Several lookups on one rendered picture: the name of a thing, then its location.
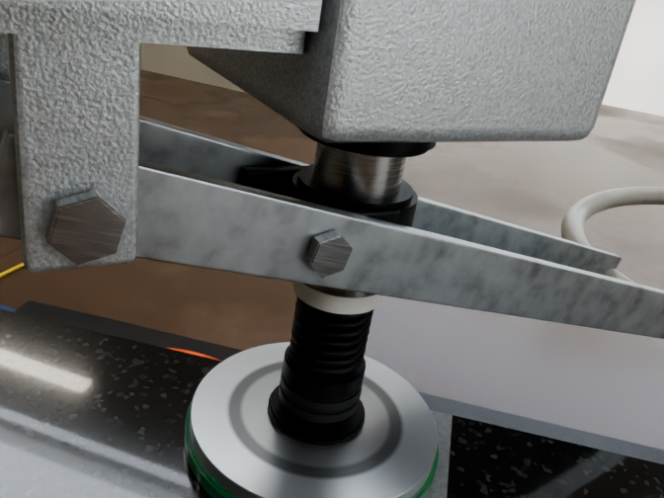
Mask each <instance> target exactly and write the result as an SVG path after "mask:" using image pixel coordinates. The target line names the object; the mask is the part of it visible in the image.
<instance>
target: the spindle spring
mask: <svg viewBox="0 0 664 498"><path fill-rule="evenodd" d="M296 297H297V300H296V303H295V310H294V320H293V322H292V330H291V337H290V347H289V352H290V358H291V359H292V360H293V362H294V363H295V364H296V365H298V366H299V367H300V368H302V369H304V370H305V371H308V372H310V373H313V374H320V375H341V374H348V373H351V372H352V371H354V370H356V369H357V368H358V367H359V366H360V365H361V364H362V362H363V360H364V356H365V351H366V347H367V345H366V344H367V341H368V335H369V333H370V326H371V322H372V317H373V314H374V310H371V311H369V312H365V313H361V314H337V313H331V312H326V311H323V310H320V309H317V308H314V307H312V306H310V305H308V304H307V303H305V302H304V301H302V300H301V299H300V298H299V297H298V296H296ZM319 316H320V317H319ZM322 317H323V318H322ZM326 318H328V319H326ZM331 319H334V320H331ZM330 329H331V330H330ZM327 338H328V339H327Z"/></svg>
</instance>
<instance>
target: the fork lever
mask: <svg viewBox="0 0 664 498"><path fill-rule="evenodd" d="M275 166H308V164H305V163H302V162H298V161H295V160H291V159H288V158H285V157H282V156H279V155H275V154H272V153H268V152H265V151H261V150H258V149H255V148H251V147H248V146H244V145H241V144H237V143H234V142H231V141H227V140H224V139H220V138H217V137H213V136H210V135H207V134H203V133H200V132H196V131H193V130H189V129H186V128H183V127H179V126H176V125H172V124H166V123H163V122H160V121H157V120H154V119H150V118H147V117H143V116H139V162H138V213H137V254H136V257H135V258H142V259H148V260H155V261H161V262H168V263H174V264H181V265H187V266H194V267H200V268H207V269H213V270H220V271H225V272H232V273H238V274H245V275H251V276H258V277H264V278H270V279H277V280H283V281H290V282H296V283H303V284H309V285H316V286H322V287H328V288H334V289H341V290H347V291H359V292H366V293H372V294H379V295H385V296H392V297H398V298H404V299H411V300H417V301H424V302H430V303H436V304H442V305H449V306H455V307H462V308H468V309H475V310H481V311H488V312H494V313H501V314H507V315H514V316H520V317H527V318H532V319H538V320H545V321H551V322H558V323H564V324H571V325H577V326H584V327H590V328H597V329H603V330H610V331H616V332H623V333H628V334H635V335H641V336H648V337H654V338H661V339H664V290H660V289H656V288H652V287H648V286H644V285H640V284H636V283H632V282H628V281H624V280H620V279H616V278H612V277H608V276H604V274H605V273H606V272H607V271H608V270H609V269H612V268H614V269H616V268H617V266H618V264H619V262H620V261H621V259H622V257H620V256H619V255H617V254H614V253H611V252H607V251H604V250H600V249H597V248H594V247H590V246H587V245H583V244H580V243H576V242H573V241H570V240H566V239H563V238H559V237H556V236H552V235H549V234H546V233H542V232H539V231H535V230H532V229H528V228H525V227H523V226H519V225H516V224H512V223H509V222H505V221H502V220H499V219H495V218H492V217H488V216H485V215H481V214H478V213H475V212H471V211H468V210H464V209H461V208H457V207H452V206H448V205H445V204H441V203H438V202H434V201H431V200H427V199H424V198H421V197H418V201H417V206H416V209H415V214H414V218H413V223H412V227H409V226H405V225H401V224H397V223H393V222H389V221H385V220H381V219H377V218H373V217H369V216H365V215H361V214H357V213H353V212H349V211H345V210H341V209H337V208H333V207H327V206H323V205H319V204H315V203H311V202H307V201H303V200H299V199H295V198H291V197H287V196H283V195H278V194H274V193H270V192H266V191H262V190H258V189H254V188H250V187H246V186H242V185H241V180H242V170H243V168H245V167H275ZM125 222H126V219H125V216H124V214H123V213H121V212H120V211H119V210H118V209H117V208H116V207H114V206H113V205H112V204H111V203H110V202H109V201H107V200H106V199H105V198H104V197H103V196H102V195H101V194H99V193H98V192H97V191H96V190H94V191H90V192H87V193H83V194H79V195H75V196H72V197H68V198H64V199H60V200H57V201H55V202H54V205H53V209H52V212H51V216H50V219H49V223H48V226H47V230H46V233H45V239H46V242H47V243H48V244H49V245H50V246H52V247H53V248H54V249H56V250H57V251H58V252H60V253H61V254H62V255H64V256H65V257H66V258H68V259H69V260H70V261H72V262H73V263H75V264H76V265H80V264H84V263H87V262H90V261H93V260H97V259H100V258H103V257H106V256H110V255H113V254H116V252H117V249H118V246H119V243H120V240H121V237H122V234H123V230H124V227H125ZM0 236H1V237H8V238H14V239H21V227H20V213H19V198H18V183H17V168H16V153H15V138H14V124H13V109H12V94H11V79H10V77H7V76H4V75H0Z"/></svg>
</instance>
